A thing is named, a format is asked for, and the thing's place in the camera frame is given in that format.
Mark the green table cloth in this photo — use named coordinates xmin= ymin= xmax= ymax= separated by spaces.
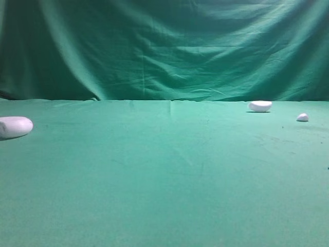
xmin=1 ymin=100 xmax=328 ymax=246

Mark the white oval case lid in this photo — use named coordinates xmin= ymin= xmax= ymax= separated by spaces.
xmin=248 ymin=100 xmax=272 ymax=113

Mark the green backdrop curtain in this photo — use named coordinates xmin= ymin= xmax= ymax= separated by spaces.
xmin=1 ymin=1 xmax=328 ymax=101

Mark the small white earbud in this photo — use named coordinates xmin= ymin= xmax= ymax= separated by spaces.
xmin=296 ymin=113 xmax=309 ymax=122

